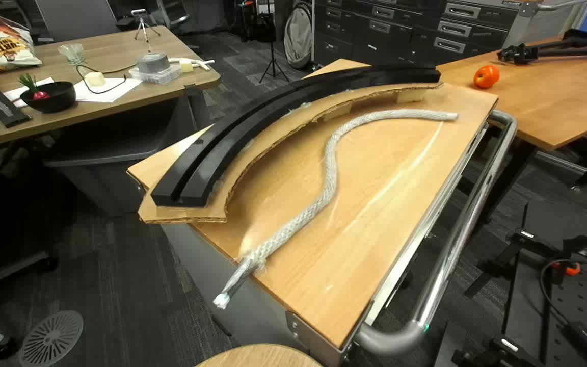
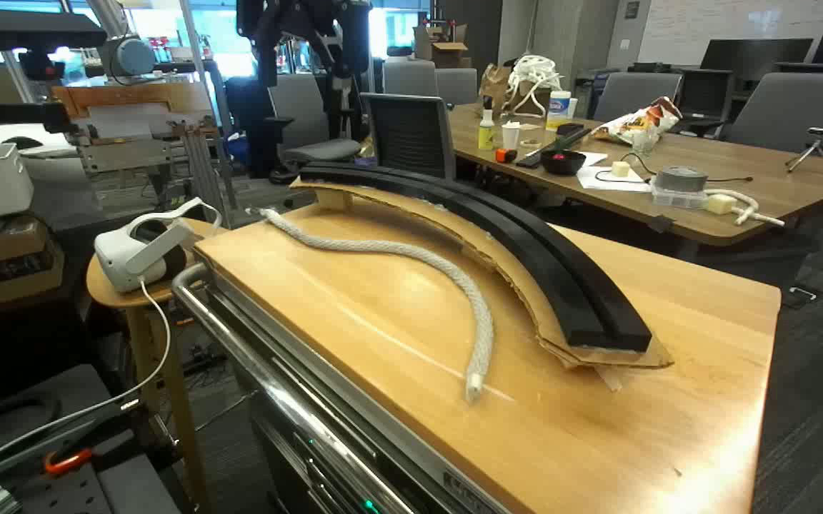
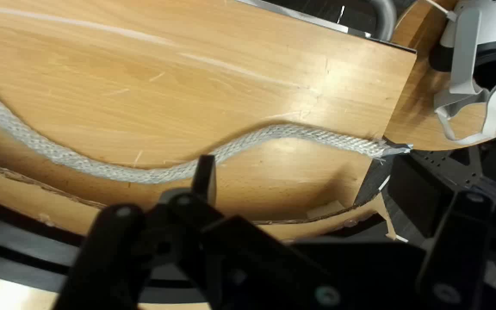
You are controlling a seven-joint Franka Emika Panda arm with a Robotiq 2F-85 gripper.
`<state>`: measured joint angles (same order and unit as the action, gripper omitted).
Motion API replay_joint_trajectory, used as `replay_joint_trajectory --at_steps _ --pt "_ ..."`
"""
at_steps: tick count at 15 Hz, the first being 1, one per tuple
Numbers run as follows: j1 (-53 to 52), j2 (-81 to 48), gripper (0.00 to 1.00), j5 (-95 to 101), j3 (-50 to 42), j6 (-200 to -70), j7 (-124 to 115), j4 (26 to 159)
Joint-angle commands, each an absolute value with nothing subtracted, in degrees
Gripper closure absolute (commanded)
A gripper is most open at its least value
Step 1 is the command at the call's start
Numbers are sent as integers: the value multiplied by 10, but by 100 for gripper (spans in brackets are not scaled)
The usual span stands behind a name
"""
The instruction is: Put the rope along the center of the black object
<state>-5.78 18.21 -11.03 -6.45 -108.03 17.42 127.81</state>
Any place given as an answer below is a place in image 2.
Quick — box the white VR headset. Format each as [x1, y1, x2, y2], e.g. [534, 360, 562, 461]
[94, 198, 224, 294]

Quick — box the grey office chair left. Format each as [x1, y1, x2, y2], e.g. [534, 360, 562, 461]
[265, 74, 359, 165]

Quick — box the chips snack bag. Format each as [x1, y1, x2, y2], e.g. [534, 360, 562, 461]
[594, 98, 684, 150]

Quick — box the white braided rope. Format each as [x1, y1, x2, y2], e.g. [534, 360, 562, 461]
[256, 207, 498, 407]

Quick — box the black curved track object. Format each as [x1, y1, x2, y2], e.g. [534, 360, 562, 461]
[299, 165, 652, 352]

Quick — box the grey office chair right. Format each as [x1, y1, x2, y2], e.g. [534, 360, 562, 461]
[724, 73, 823, 151]

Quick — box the black bowl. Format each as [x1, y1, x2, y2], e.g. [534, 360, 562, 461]
[539, 151, 587, 178]

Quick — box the white headset cable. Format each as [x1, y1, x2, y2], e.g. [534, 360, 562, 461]
[0, 278, 174, 484]

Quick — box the long wooden office table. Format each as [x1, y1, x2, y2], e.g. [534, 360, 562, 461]
[448, 104, 823, 247]

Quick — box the white paper sheet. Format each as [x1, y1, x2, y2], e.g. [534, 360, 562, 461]
[578, 151, 652, 195]

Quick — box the metal cart with handle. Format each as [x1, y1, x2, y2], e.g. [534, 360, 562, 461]
[171, 264, 509, 514]

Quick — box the white bottle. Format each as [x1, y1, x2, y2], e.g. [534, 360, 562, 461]
[546, 88, 575, 133]

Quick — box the grey tape roll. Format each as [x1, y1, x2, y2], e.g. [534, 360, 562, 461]
[655, 165, 707, 191]

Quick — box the round wooden stool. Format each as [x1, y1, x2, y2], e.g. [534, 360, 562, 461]
[86, 221, 212, 514]

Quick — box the dark grey office chair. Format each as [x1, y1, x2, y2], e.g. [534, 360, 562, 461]
[362, 91, 458, 181]

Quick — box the bundle of white rope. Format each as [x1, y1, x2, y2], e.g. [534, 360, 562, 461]
[505, 51, 566, 121]

